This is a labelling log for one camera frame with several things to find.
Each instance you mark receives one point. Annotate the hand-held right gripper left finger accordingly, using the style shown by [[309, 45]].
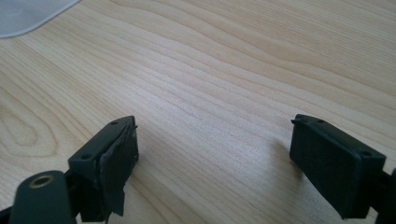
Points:
[[109, 155]]

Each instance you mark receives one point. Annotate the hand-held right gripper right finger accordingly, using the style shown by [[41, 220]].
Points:
[[331, 161]]

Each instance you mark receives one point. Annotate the translucent white plastic sheet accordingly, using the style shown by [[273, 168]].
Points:
[[28, 14]]

